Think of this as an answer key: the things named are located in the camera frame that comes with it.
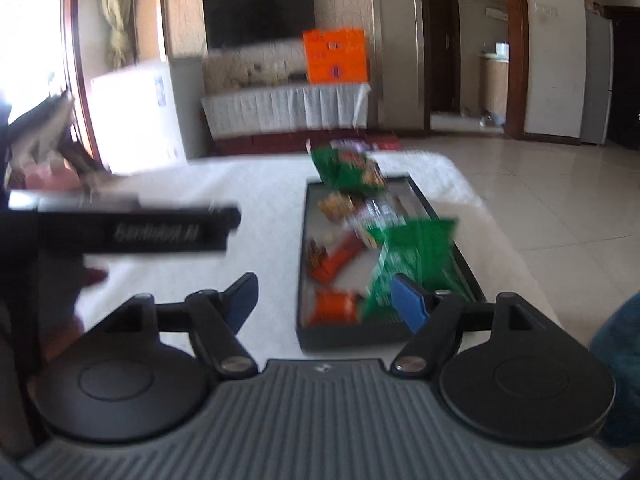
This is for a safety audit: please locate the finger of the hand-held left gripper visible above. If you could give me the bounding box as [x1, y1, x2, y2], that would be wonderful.
[219, 206, 243, 235]

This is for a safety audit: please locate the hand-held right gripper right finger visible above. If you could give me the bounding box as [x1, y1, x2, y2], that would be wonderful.
[390, 274, 543, 378]

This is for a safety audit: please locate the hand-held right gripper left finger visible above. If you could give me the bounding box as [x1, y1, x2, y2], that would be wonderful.
[104, 272, 260, 377]

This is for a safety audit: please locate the green shrimp snack bag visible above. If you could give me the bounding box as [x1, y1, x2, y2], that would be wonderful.
[361, 217, 460, 321]
[307, 141, 388, 192]

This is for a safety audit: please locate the grey shallow box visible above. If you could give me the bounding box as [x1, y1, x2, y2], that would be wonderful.
[296, 174, 488, 352]

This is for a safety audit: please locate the long red snack packet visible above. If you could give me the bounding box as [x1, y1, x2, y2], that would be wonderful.
[307, 235, 373, 283]

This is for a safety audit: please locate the clear bag of dark snacks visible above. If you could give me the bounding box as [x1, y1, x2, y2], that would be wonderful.
[352, 195, 408, 248]

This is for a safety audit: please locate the bread bun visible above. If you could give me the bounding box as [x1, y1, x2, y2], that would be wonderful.
[318, 192, 358, 222]

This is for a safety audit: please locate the pink cloth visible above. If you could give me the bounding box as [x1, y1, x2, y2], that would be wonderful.
[22, 162, 83, 191]

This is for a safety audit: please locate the white chest freezer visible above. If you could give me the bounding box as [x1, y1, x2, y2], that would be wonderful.
[90, 57, 206, 173]

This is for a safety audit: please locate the cloth covered tv cabinet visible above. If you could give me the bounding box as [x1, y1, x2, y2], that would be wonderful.
[201, 82, 372, 156]

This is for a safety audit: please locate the dark clothes pile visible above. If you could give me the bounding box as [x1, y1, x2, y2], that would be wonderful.
[0, 91, 76, 171]

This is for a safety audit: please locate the orange cardboard box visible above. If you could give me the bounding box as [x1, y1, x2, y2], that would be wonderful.
[302, 27, 369, 84]

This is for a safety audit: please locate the black television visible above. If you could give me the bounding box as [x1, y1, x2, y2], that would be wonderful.
[202, 0, 316, 52]

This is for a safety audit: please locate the teal cloth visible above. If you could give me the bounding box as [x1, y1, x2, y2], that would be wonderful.
[590, 292, 640, 448]

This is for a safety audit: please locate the beige curtain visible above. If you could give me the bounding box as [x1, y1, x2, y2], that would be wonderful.
[97, 0, 141, 68]

